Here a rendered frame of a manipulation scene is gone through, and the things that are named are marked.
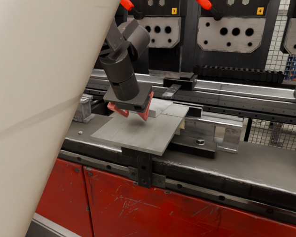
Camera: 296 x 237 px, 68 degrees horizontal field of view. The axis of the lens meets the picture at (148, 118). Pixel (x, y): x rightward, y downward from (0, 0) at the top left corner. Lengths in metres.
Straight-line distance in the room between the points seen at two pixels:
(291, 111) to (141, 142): 0.63
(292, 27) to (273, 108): 0.41
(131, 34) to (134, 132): 0.22
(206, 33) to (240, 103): 0.41
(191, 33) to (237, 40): 0.59
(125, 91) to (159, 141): 0.14
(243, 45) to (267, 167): 0.34
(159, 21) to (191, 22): 0.55
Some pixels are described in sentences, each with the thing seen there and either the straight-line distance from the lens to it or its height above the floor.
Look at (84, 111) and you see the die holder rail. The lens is 0.89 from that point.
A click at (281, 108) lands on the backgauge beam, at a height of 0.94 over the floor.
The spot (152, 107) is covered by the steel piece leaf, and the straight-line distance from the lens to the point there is 0.67.
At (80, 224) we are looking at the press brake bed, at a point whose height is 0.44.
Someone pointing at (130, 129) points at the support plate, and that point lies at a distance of 0.55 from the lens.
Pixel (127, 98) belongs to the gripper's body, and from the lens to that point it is 0.48.
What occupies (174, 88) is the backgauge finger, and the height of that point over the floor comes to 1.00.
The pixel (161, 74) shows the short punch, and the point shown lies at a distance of 0.70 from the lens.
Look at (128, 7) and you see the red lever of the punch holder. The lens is 0.63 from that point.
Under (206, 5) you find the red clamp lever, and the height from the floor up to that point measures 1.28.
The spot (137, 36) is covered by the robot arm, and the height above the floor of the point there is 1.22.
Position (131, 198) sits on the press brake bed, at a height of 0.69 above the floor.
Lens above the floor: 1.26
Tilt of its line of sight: 26 degrees down
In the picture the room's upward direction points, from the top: straight up
